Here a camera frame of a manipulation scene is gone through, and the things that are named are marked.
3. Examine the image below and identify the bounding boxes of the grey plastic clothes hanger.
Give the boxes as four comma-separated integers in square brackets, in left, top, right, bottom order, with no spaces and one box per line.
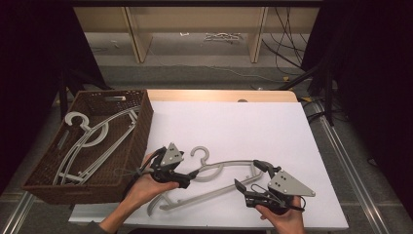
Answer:
[52,105,141,187]
[146,145,266,217]

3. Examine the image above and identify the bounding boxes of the wooden shelf unit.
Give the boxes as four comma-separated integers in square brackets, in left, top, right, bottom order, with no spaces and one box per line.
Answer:
[73,6,320,64]

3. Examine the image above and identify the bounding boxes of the person's right hand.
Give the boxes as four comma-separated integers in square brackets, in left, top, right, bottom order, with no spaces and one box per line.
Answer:
[255,205,307,234]

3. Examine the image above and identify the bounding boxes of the person's left hand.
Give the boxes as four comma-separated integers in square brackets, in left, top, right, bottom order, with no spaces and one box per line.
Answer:
[124,153,180,213]

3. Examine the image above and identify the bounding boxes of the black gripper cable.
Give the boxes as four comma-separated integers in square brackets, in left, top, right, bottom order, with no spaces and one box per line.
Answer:
[113,167,154,179]
[293,194,308,213]

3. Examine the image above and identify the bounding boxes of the black curtain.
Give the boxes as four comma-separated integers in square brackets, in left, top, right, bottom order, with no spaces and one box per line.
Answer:
[0,0,110,196]
[301,0,413,209]

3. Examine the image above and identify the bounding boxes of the brown woven basket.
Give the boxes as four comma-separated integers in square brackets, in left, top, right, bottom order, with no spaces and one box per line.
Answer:
[21,89,155,206]

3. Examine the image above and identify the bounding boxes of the white floor cable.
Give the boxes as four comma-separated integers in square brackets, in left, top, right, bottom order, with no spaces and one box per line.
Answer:
[147,48,284,83]

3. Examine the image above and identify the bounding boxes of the black power cables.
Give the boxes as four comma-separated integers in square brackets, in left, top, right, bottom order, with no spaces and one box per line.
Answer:
[262,6,310,70]

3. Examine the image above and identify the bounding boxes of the black metal stand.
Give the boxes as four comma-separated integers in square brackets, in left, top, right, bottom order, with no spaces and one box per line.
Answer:
[278,58,336,127]

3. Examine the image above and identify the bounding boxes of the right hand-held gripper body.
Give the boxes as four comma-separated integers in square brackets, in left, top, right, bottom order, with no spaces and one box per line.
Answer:
[244,169,317,215]

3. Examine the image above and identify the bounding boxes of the white table board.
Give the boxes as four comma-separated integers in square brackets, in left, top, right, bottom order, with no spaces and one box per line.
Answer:
[68,100,350,232]

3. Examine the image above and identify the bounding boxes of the pale clutter pile on floor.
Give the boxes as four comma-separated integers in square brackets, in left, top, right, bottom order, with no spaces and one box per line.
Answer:
[204,31,244,43]

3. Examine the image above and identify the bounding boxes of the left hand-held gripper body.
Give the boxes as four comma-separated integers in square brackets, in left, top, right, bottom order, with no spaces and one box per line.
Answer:
[149,141,185,182]

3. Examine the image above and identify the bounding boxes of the metal floor rail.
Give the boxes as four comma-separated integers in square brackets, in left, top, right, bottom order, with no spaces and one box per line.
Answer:
[0,191,37,234]
[313,100,398,234]

